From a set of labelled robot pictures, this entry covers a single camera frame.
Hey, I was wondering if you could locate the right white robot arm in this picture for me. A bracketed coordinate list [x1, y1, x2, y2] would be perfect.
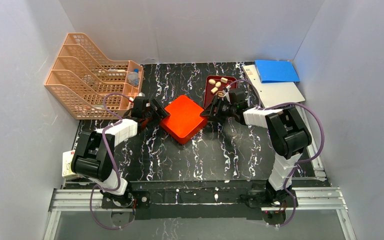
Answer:
[200, 88, 312, 208]

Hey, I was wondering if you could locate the white board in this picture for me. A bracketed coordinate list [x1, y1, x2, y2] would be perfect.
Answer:
[242, 64, 306, 107]

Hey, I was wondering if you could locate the blue folder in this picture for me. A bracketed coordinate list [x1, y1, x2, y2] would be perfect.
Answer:
[254, 60, 300, 83]

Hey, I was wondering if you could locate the dark red chocolate tray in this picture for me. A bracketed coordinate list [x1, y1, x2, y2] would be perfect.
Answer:
[203, 75, 237, 109]

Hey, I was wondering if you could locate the orange chocolate box with tray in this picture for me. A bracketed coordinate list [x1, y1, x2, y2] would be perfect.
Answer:
[160, 121, 207, 145]

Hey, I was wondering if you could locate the orange box lid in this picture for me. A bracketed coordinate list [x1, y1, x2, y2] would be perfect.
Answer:
[159, 95, 208, 125]

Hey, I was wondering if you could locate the small white red box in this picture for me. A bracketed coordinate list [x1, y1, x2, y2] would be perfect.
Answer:
[61, 150, 80, 180]

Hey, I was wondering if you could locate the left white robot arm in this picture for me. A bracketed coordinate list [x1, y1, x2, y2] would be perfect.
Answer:
[70, 96, 170, 208]

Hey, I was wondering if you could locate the aluminium base frame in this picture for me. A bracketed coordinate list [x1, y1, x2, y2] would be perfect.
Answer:
[44, 120, 354, 240]

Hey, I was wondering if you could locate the peach plastic file rack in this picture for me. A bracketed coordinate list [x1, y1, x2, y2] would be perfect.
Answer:
[44, 32, 144, 120]

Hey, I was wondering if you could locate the small bottle with blue cap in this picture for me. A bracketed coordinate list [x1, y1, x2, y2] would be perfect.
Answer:
[126, 68, 140, 87]

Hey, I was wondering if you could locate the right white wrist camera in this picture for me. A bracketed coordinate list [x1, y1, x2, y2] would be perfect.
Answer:
[222, 84, 231, 102]

